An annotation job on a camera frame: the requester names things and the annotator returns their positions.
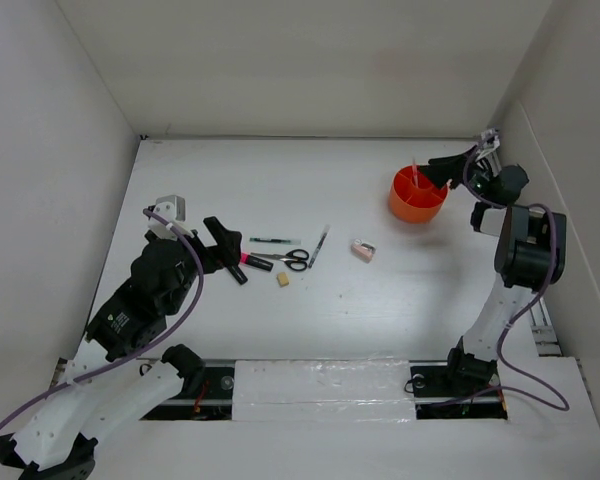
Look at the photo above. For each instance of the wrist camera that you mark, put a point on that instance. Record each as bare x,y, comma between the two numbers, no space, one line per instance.
489,142
168,216

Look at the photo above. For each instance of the green gel pen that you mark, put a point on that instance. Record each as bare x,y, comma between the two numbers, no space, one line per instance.
279,241

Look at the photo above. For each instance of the blue capped black highlighter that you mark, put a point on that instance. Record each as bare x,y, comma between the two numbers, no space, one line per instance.
236,272

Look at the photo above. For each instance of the black gel pen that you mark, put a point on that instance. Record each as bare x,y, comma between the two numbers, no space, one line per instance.
319,246

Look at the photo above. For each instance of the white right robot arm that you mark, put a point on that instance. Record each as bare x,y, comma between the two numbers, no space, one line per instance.
530,256

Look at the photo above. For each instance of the pink pencil sharpener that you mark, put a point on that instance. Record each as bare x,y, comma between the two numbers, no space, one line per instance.
363,250

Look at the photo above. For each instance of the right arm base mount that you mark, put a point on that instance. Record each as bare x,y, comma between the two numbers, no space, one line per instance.
441,389

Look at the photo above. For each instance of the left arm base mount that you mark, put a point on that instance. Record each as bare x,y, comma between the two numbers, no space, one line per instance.
206,392

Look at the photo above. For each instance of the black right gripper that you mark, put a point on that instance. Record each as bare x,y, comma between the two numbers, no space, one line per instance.
441,169

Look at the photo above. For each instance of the red translucent highlighter pen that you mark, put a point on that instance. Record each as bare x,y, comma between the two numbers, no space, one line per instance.
415,173

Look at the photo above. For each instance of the aluminium rail right side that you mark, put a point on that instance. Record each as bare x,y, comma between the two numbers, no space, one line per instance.
535,310

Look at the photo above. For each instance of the orange round compartment container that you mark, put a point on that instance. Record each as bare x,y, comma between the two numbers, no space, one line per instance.
411,205

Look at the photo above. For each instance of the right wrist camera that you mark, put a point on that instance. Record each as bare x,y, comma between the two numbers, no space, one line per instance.
489,142

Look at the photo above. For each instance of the black handled scissors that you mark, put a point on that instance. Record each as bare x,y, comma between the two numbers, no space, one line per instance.
296,260

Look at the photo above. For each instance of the tan eraser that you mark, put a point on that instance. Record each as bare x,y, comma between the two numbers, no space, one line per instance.
282,279

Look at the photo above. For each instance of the front metal rail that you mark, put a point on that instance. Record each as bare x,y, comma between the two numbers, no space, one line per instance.
329,391

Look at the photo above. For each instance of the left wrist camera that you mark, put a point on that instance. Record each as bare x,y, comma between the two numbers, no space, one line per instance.
168,216

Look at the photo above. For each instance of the pink capped black highlighter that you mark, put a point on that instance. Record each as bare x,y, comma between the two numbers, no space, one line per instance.
256,262

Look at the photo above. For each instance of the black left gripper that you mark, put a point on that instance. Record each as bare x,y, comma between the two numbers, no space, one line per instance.
228,246

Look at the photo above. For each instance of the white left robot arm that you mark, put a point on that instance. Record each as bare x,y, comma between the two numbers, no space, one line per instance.
56,434

